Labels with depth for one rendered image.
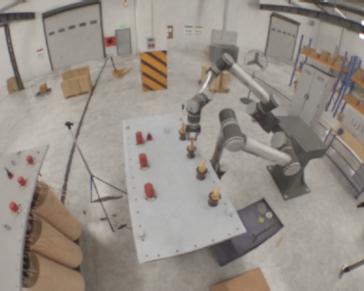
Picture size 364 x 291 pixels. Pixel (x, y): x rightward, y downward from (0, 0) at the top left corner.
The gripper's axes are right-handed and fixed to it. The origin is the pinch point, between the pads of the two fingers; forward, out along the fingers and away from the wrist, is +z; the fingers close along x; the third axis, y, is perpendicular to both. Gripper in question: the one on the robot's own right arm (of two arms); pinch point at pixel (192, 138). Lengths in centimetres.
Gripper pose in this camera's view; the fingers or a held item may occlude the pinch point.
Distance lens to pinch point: 152.1
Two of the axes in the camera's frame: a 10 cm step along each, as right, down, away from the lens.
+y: 0.4, 6.6, -7.5
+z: -0.3, 7.5, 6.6
